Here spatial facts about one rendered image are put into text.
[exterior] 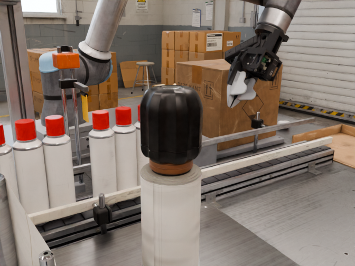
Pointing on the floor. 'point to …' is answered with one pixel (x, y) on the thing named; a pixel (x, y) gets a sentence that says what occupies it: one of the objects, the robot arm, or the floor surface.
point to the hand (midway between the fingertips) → (230, 102)
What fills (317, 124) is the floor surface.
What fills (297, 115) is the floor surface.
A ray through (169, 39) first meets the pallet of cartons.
